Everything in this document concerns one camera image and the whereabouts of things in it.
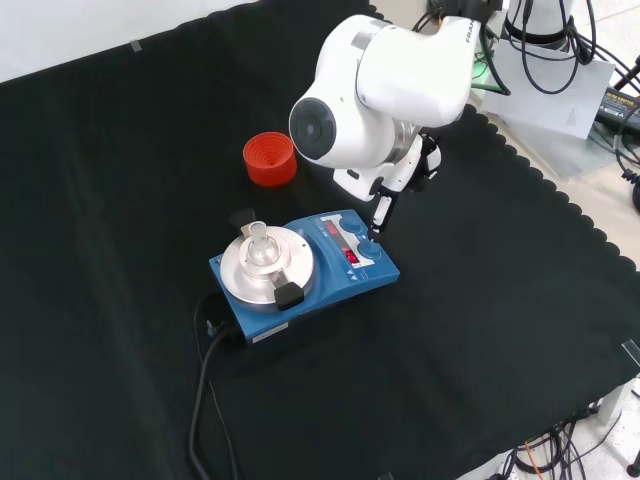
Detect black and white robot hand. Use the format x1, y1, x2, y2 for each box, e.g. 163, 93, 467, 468
332, 130, 444, 247

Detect heater with blue base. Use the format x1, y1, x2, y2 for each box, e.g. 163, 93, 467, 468
208, 208, 401, 351

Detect white paper sheet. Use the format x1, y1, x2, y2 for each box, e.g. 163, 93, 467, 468
481, 46, 617, 140

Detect clear round-bottom glass flask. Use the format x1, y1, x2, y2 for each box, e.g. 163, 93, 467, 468
244, 221, 279, 269

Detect black cloth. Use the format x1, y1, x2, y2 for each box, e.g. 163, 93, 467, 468
0, 0, 640, 480

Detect black power adapter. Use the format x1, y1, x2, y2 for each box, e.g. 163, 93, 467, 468
592, 86, 640, 137

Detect green cable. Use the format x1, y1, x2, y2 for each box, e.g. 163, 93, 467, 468
471, 28, 512, 97

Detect red ribbed flask ring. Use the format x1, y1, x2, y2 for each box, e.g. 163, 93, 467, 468
243, 131, 299, 189

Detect aluminium heating block, black handles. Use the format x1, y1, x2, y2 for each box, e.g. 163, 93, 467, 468
219, 208, 317, 312

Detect black looped cable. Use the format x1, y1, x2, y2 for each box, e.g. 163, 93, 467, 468
518, 0, 597, 95

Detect grey base plate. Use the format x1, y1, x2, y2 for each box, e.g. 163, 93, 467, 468
492, 112, 622, 178

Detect black adapter cable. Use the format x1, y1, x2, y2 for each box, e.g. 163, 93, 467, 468
610, 52, 640, 184

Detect thick black power cable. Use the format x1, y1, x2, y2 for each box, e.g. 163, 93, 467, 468
187, 294, 251, 480

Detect orange cable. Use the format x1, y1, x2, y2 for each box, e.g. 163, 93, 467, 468
521, 438, 547, 475

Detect grey metal bench post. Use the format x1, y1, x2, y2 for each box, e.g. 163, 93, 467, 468
593, 373, 640, 442

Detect thin black cable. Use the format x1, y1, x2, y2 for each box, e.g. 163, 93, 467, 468
208, 382, 240, 480

